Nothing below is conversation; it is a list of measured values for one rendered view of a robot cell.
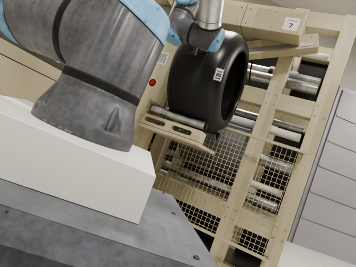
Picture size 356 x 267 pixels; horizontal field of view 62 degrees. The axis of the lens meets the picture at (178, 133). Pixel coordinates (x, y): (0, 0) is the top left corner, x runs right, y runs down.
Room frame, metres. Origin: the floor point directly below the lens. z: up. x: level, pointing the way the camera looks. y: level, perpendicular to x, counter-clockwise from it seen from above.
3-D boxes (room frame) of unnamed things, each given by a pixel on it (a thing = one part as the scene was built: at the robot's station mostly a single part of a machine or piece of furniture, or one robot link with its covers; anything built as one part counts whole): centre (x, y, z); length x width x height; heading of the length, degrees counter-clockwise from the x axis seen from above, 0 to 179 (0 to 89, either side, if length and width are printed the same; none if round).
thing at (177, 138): (1.74, -0.02, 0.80); 0.37 x 0.36 x 0.02; 157
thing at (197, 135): (1.61, 0.04, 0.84); 0.36 x 0.09 x 0.06; 67
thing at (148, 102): (1.81, 0.15, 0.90); 0.40 x 0.03 x 0.10; 157
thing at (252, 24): (1.97, -0.25, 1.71); 0.61 x 0.25 x 0.15; 67
